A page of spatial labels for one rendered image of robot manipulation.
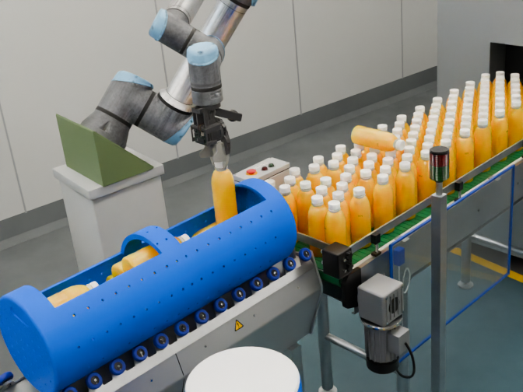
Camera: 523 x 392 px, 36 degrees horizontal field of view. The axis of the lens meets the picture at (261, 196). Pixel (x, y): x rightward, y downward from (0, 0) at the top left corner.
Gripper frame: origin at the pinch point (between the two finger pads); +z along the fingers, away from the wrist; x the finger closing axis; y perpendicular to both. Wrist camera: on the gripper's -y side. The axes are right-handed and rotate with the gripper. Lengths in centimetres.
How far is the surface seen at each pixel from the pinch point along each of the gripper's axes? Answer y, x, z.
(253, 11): -246, -244, 29
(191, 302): 31.8, 19.0, 26.6
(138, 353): 50, 16, 35
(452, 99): -138, -7, 21
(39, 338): 76, 15, 16
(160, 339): 42, 16, 35
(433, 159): -53, 41, 8
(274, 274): -3.0, 16.3, 35.5
